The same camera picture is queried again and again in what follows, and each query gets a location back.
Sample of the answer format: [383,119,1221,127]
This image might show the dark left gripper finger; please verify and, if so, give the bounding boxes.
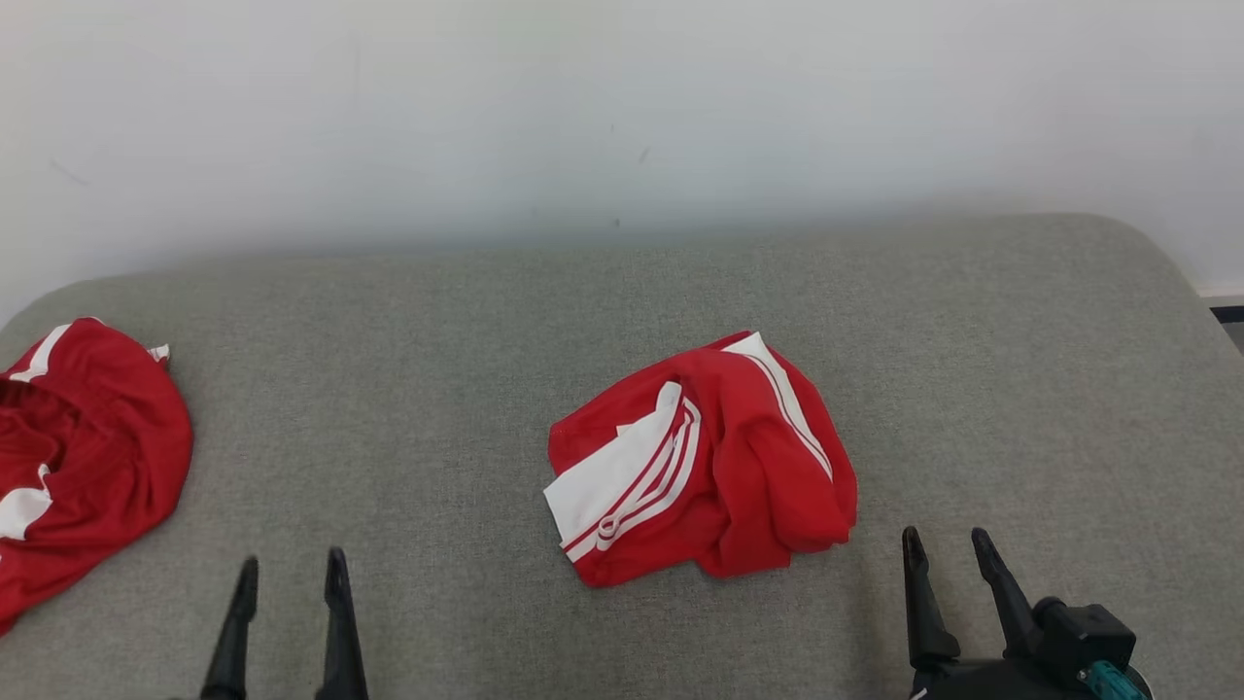
[314,547,370,700]
[199,556,259,700]

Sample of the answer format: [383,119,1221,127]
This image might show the teal right camera connector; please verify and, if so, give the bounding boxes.
[1079,661,1153,700]

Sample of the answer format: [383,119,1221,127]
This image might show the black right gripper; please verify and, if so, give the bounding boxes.
[902,526,1094,700]

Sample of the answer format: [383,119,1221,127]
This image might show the red shorts with white stripes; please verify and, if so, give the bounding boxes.
[542,331,859,589]

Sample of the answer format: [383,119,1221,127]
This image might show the red shorts with white waistband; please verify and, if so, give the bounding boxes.
[0,317,194,638]

